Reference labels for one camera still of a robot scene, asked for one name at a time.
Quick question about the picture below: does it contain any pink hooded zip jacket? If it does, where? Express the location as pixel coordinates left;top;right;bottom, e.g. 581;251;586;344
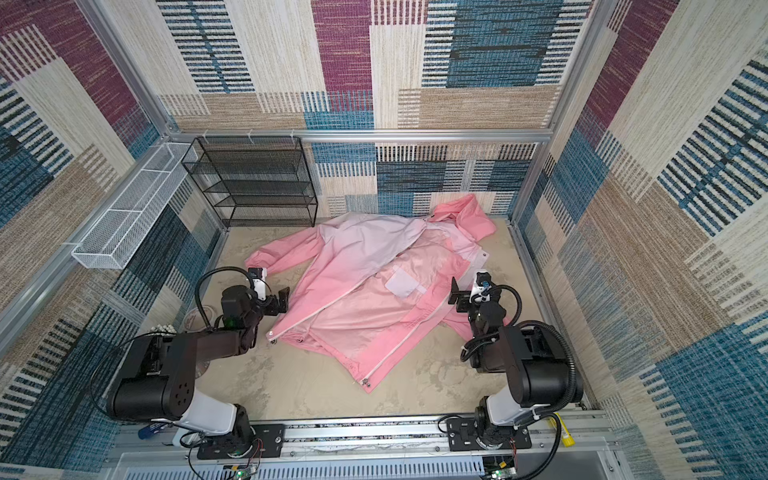
245;194;496;392

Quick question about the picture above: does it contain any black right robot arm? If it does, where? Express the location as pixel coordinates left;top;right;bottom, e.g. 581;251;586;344
445;271;583;450

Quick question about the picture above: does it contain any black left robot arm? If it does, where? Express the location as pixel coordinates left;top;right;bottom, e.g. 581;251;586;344
105;267;291;458

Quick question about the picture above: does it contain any cup of white-tipped markers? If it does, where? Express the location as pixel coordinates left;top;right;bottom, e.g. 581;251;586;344
148;325;177;337

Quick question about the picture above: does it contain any yellow tube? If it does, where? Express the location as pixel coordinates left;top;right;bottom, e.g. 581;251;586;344
550;413;575;448

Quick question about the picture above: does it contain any blue marker pen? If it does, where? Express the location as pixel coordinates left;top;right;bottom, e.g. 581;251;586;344
137;422;171;440

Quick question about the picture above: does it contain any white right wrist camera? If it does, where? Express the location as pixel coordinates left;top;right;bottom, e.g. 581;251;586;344
469;270;493;304

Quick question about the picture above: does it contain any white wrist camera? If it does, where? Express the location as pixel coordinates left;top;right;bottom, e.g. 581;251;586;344
247;267;271;301
469;270;493;304

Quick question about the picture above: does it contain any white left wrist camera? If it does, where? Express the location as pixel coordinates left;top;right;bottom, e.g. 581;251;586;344
247;267;271;301

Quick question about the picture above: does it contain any black wire shelf rack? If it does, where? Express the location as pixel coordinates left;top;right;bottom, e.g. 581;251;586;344
182;136;319;228

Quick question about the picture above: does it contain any white wire mesh basket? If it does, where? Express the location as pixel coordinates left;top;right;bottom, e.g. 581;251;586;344
71;142;190;270

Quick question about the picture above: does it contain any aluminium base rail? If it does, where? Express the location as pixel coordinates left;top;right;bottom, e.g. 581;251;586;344
107;409;619;480

